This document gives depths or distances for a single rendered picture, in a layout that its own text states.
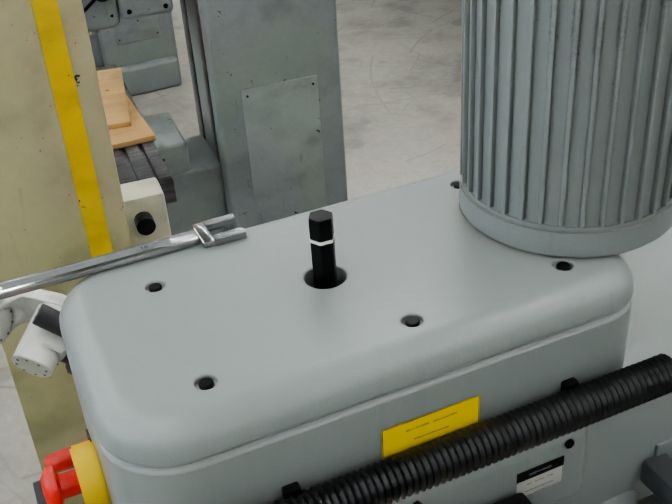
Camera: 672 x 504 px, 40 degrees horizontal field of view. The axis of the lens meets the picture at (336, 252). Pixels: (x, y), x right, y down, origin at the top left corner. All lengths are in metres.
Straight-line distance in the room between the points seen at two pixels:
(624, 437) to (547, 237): 0.25
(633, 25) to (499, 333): 0.25
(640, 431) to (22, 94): 1.88
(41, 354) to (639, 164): 0.96
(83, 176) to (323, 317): 1.89
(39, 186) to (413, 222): 1.82
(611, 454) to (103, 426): 0.51
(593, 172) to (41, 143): 1.94
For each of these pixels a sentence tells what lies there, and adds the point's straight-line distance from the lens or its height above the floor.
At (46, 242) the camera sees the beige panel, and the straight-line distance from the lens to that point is 2.66.
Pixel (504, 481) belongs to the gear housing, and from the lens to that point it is 0.87.
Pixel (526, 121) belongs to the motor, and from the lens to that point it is 0.76.
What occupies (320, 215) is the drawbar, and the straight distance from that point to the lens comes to 0.76.
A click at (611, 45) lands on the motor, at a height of 2.08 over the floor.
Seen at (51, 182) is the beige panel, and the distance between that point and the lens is 2.59.
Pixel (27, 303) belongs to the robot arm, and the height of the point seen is 1.52.
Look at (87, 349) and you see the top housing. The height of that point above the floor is 1.89.
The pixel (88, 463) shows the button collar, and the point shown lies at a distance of 0.81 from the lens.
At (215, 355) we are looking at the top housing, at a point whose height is 1.89.
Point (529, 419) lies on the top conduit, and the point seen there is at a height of 1.81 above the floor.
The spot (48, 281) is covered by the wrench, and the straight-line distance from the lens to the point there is 0.84.
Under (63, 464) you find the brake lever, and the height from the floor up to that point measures 1.70.
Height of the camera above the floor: 2.33
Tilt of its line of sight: 32 degrees down
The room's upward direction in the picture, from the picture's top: 4 degrees counter-clockwise
